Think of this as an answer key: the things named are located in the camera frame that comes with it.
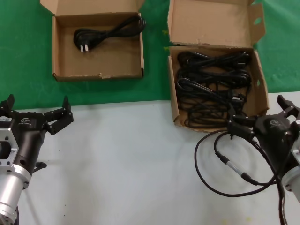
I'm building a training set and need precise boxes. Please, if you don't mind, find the cardboard box with plain lid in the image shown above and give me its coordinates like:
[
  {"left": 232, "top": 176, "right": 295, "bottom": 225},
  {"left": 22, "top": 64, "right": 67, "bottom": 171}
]
[{"left": 39, "top": 0, "right": 146, "bottom": 82}]

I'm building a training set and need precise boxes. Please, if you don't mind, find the black cable with silver connector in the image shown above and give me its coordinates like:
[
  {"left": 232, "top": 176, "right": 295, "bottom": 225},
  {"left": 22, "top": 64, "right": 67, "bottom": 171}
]
[{"left": 214, "top": 134, "right": 278, "bottom": 186}]

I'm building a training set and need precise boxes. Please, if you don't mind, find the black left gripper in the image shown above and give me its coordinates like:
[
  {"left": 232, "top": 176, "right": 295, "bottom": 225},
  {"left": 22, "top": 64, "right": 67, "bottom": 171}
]
[{"left": 0, "top": 94, "right": 75, "bottom": 174}]

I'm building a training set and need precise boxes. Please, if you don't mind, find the black corrugated cable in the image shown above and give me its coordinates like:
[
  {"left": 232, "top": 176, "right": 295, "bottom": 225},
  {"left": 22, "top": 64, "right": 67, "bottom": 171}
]
[{"left": 13, "top": 203, "right": 21, "bottom": 225}]

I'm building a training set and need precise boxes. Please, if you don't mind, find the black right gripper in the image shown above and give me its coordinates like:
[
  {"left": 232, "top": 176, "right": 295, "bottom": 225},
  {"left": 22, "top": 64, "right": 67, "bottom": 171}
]
[{"left": 226, "top": 94, "right": 300, "bottom": 179}]

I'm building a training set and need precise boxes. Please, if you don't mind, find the black cable with barrel plug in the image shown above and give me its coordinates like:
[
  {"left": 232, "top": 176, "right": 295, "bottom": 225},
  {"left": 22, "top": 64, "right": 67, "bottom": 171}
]
[{"left": 177, "top": 78, "right": 214, "bottom": 93}]

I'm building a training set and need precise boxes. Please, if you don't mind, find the thin black looped cable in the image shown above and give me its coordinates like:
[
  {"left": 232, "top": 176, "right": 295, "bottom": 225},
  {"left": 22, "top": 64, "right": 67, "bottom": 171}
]
[{"left": 194, "top": 130, "right": 282, "bottom": 196}]

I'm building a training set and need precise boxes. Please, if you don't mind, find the black power cord with plug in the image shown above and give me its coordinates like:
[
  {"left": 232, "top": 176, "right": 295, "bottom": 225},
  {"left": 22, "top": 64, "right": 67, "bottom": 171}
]
[{"left": 73, "top": 15, "right": 146, "bottom": 53}]

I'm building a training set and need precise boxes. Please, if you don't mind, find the short black cable stub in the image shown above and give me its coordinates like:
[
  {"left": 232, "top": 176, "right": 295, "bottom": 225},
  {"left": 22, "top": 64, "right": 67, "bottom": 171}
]
[{"left": 34, "top": 161, "right": 47, "bottom": 174}]

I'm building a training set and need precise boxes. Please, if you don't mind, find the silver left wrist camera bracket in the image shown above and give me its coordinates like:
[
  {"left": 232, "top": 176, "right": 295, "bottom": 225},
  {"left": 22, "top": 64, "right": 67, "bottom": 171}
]
[{"left": 0, "top": 116, "right": 19, "bottom": 168}]

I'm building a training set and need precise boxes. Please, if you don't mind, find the green table mat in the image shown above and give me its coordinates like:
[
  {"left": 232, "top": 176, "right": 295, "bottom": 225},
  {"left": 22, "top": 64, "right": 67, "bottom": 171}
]
[{"left": 0, "top": 0, "right": 300, "bottom": 111}]

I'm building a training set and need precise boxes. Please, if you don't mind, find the thin black cable tangle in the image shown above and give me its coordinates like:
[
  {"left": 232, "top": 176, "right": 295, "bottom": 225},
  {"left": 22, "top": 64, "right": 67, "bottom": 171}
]
[{"left": 179, "top": 86, "right": 253, "bottom": 129}]

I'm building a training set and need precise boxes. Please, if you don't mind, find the cardboard box with holed flap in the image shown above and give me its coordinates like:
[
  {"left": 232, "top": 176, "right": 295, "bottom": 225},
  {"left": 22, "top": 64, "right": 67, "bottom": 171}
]
[{"left": 166, "top": 0, "right": 270, "bottom": 128}]

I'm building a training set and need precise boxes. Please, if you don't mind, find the black coiled power cord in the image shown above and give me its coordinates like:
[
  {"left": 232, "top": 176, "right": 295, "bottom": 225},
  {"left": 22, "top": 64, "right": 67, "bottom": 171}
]
[
  {"left": 177, "top": 51, "right": 250, "bottom": 70},
  {"left": 176, "top": 67, "right": 253, "bottom": 91}
]

